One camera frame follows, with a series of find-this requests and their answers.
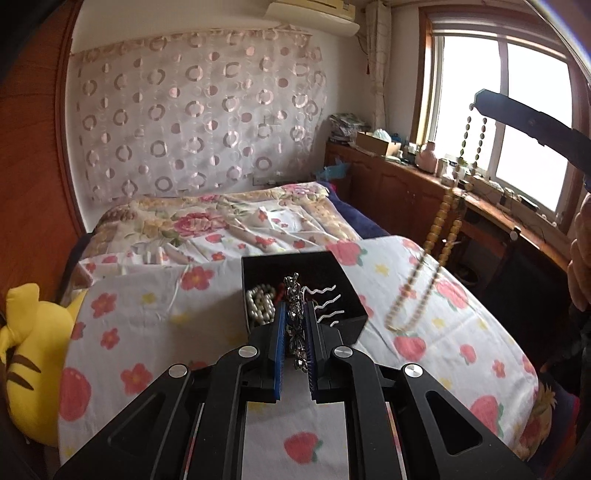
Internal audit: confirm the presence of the long wooden cabinet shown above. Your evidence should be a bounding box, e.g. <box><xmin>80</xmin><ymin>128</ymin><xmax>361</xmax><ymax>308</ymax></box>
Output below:
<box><xmin>323</xmin><ymin>138</ymin><xmax>583</xmax><ymax>302</ymax></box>

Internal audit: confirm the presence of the pale window curtain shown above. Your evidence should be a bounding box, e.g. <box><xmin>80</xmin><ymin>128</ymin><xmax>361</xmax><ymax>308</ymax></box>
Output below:
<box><xmin>364</xmin><ymin>0</ymin><xmax>394</xmax><ymax>131</ymax></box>

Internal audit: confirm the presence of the purple blanket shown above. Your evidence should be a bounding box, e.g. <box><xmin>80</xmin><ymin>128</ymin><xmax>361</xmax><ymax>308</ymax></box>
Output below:
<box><xmin>323</xmin><ymin>181</ymin><xmax>394</xmax><ymax>241</ymax></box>

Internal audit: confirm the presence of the person's right hand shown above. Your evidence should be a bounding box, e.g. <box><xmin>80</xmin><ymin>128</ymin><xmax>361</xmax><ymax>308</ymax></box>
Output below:
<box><xmin>569</xmin><ymin>193</ymin><xmax>591</xmax><ymax>311</ymax></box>

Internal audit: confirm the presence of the white air conditioner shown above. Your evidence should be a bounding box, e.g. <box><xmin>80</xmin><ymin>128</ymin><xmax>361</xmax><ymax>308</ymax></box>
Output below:
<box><xmin>263</xmin><ymin>0</ymin><xmax>361</xmax><ymax>37</ymax></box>

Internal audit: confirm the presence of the blue plastic bag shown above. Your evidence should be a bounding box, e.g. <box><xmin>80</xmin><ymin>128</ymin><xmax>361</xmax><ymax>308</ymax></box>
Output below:
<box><xmin>314</xmin><ymin>159</ymin><xmax>352</xmax><ymax>184</ymax></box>

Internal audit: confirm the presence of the cardboard box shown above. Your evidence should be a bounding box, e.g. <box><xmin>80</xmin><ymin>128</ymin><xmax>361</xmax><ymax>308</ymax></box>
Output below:
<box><xmin>355</xmin><ymin>130</ymin><xmax>403</xmax><ymax>157</ymax></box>

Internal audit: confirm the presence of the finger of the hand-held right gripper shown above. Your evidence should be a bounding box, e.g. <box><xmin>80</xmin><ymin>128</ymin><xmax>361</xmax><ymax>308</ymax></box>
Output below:
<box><xmin>473</xmin><ymin>89</ymin><xmax>591</xmax><ymax>177</ymax></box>

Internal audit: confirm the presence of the beige bead necklace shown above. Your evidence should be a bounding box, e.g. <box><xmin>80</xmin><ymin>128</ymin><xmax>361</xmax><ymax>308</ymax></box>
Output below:
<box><xmin>387</xmin><ymin>102</ymin><xmax>489</xmax><ymax>334</ymax></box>

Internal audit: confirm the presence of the circle patterned wall curtain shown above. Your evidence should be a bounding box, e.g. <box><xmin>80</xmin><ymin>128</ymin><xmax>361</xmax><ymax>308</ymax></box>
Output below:
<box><xmin>69</xmin><ymin>27</ymin><xmax>329</xmax><ymax>205</ymax></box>

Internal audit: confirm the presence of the stack of magazines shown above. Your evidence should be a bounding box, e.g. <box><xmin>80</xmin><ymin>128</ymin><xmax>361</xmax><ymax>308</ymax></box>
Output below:
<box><xmin>329</xmin><ymin>112</ymin><xmax>368</xmax><ymax>142</ymax></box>

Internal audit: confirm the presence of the wooden wardrobe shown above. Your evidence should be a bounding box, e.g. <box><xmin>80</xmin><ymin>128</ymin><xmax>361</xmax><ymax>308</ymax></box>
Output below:
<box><xmin>0</xmin><ymin>0</ymin><xmax>92</xmax><ymax>296</ymax></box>

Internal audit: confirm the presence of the silver hair comb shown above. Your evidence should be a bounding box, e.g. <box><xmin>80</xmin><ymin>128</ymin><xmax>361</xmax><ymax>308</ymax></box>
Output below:
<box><xmin>281</xmin><ymin>273</ymin><xmax>345</xmax><ymax>374</ymax></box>

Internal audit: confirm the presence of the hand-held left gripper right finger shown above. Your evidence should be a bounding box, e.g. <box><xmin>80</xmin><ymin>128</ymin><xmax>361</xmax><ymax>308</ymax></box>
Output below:
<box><xmin>302</xmin><ymin>302</ymin><xmax>539</xmax><ymax>480</ymax></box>

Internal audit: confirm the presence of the strawberry print sheet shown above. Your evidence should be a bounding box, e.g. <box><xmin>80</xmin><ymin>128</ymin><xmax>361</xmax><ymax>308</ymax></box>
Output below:
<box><xmin>58</xmin><ymin>235</ymin><xmax>541</xmax><ymax>480</ymax></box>

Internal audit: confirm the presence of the floral quilt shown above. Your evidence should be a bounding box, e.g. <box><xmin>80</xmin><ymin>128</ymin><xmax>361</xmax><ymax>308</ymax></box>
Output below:
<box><xmin>90</xmin><ymin>182</ymin><xmax>364</xmax><ymax>267</ymax></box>

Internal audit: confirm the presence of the yellow plush toy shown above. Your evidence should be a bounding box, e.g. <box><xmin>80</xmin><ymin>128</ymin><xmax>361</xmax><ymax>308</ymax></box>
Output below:
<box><xmin>0</xmin><ymin>283</ymin><xmax>89</xmax><ymax>446</ymax></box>

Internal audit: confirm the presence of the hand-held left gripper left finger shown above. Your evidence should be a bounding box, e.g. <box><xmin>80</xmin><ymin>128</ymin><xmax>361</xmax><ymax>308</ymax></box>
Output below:
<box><xmin>53</xmin><ymin>305</ymin><xmax>288</xmax><ymax>480</ymax></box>

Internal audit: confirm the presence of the white pearl bracelet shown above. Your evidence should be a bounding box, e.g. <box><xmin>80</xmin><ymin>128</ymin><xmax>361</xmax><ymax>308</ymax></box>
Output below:
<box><xmin>246</xmin><ymin>285</ymin><xmax>278</xmax><ymax>326</ymax></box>

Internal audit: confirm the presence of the wooden framed window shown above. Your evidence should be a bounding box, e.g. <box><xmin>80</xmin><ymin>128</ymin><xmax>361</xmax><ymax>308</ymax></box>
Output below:
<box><xmin>413</xmin><ymin>8</ymin><xmax>591</xmax><ymax>228</ymax></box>

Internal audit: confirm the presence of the black square box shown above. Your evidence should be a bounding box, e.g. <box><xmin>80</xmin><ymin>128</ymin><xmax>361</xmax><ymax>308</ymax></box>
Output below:
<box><xmin>241</xmin><ymin>250</ymin><xmax>369</xmax><ymax>348</ymax></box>

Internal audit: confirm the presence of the pink kettle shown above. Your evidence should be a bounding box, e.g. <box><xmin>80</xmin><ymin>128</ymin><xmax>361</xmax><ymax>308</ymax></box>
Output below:
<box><xmin>417</xmin><ymin>141</ymin><xmax>440</xmax><ymax>172</ymax></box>

